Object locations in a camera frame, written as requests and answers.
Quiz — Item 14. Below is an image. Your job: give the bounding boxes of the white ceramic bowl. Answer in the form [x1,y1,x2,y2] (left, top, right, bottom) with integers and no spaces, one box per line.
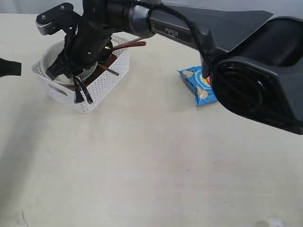
[40,39,98,87]

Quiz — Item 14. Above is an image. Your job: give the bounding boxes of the black metal cup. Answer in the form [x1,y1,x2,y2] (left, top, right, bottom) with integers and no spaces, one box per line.
[98,40,113,63]

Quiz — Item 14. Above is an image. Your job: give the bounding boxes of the brown wooden plate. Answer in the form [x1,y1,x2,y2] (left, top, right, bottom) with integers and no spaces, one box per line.
[81,53,118,87]

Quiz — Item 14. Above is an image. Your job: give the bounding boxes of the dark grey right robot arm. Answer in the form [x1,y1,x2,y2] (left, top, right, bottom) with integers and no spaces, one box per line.
[36,0,303,135]

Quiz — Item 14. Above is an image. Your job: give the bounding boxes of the silver metal fork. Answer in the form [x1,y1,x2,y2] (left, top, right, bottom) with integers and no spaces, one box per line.
[73,77,84,104]

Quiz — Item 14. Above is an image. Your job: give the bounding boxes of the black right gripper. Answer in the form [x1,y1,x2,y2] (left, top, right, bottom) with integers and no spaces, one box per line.
[46,22,113,80]

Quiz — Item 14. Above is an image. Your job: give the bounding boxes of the silver table knife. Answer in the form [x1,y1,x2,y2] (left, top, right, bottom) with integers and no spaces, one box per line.
[78,77,93,104]

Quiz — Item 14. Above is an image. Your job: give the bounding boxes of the brown wooden spoon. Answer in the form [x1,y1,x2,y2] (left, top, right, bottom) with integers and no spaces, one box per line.
[112,41,146,51]

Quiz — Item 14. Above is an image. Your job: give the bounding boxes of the white woven plastic basket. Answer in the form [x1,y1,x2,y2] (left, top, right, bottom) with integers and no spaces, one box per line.
[31,48,130,114]

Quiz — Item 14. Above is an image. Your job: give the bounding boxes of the blue potato chips bag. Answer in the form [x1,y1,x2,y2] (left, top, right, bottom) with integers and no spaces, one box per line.
[178,66,217,106]

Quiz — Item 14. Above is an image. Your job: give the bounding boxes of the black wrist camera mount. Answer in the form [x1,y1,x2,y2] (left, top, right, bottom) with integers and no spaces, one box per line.
[36,2,81,35]

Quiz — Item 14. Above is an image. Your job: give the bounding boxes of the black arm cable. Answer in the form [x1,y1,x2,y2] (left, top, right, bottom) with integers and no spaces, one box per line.
[132,0,228,79]

